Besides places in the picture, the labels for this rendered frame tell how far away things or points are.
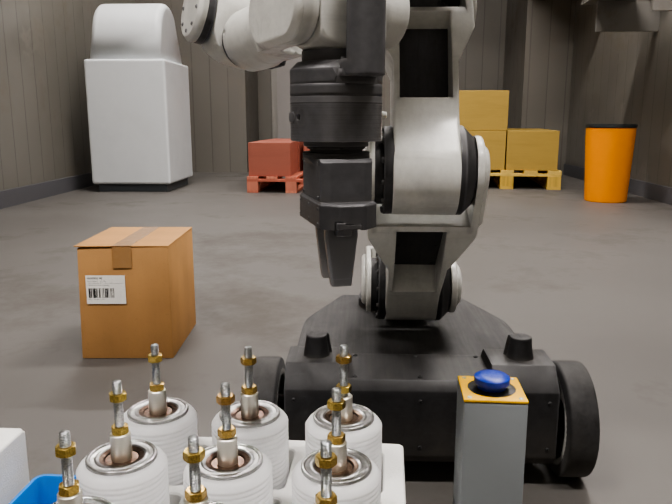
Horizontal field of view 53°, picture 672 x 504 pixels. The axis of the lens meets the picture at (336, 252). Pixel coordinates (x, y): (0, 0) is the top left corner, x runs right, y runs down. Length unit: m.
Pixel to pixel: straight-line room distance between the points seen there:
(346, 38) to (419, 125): 0.47
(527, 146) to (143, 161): 3.28
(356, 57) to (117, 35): 5.46
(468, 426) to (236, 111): 7.12
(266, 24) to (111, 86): 5.28
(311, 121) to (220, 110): 7.19
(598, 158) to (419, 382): 4.27
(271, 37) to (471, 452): 0.49
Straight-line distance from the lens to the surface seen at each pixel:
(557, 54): 7.80
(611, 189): 5.30
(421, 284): 1.27
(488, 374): 0.79
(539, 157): 6.10
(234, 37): 0.79
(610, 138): 5.26
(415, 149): 1.04
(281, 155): 5.61
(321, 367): 1.14
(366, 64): 0.59
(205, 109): 7.83
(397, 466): 0.90
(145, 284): 1.77
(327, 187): 0.61
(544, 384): 1.17
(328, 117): 0.61
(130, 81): 5.87
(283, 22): 0.63
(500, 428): 0.78
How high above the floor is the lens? 0.62
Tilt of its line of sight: 11 degrees down
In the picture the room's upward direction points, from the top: straight up
